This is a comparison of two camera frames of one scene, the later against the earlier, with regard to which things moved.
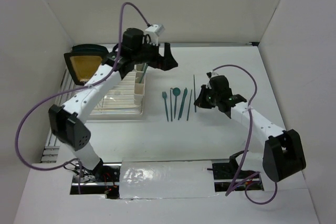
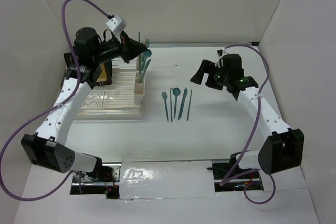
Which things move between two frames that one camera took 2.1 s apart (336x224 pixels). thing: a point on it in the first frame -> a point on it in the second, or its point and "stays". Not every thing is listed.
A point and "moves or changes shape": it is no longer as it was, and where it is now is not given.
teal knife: x=182 y=103 stays
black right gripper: x=200 y=101 -> x=207 y=66
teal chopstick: x=195 y=106 moves or changes shape
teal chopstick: x=170 y=104 stays
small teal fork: x=164 y=94 stays
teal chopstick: x=189 y=105 stays
